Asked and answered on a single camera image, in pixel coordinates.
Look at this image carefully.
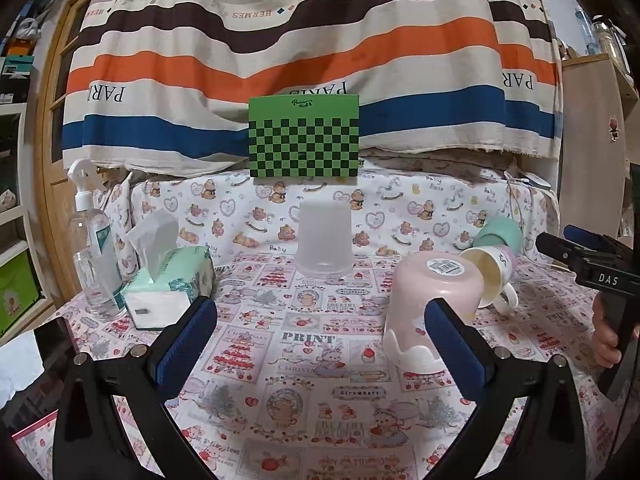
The pink and cream cup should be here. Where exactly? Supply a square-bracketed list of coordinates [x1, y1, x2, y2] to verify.
[382, 249, 486, 375]

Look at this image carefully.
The mint green cup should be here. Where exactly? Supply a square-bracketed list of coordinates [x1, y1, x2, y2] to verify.
[473, 217, 523, 255]

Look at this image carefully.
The frosted translucent cup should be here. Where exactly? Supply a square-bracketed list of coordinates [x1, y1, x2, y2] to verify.
[294, 200, 354, 280]

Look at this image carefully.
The person's right hand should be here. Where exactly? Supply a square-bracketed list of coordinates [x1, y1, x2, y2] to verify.
[591, 292, 622, 368]

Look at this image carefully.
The white and pink face mug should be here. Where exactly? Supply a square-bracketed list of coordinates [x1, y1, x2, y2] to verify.
[461, 245, 520, 316]

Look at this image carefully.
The white charger device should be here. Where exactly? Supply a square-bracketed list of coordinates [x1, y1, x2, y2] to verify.
[518, 172, 552, 190]

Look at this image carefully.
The wooden board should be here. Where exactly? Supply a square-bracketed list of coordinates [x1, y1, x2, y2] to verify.
[559, 54, 639, 238]

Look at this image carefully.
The shelf with boxes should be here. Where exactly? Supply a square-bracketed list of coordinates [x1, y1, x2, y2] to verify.
[1, 0, 54, 344]

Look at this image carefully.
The clear spray bottle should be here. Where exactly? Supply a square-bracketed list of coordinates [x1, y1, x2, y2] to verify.
[67, 159, 126, 321]

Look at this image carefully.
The green storage box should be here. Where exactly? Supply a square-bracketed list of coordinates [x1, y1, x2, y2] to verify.
[0, 252, 40, 334]

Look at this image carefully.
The green tissue pack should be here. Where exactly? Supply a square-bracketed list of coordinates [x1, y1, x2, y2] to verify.
[122, 209, 215, 330]

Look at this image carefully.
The Christmas print tablecloth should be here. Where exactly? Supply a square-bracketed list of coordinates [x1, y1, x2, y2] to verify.
[12, 249, 626, 480]

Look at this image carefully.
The baby bear print cloth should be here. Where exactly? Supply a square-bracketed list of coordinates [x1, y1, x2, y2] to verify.
[98, 156, 559, 275]

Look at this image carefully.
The striped Paris cloth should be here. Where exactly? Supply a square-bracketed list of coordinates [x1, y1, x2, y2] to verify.
[62, 0, 562, 176]

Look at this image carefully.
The green checkered box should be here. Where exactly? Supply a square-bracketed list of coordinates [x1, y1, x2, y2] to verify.
[248, 94, 359, 179]

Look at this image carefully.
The white cable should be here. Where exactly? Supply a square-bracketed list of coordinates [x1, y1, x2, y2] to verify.
[502, 169, 542, 241]

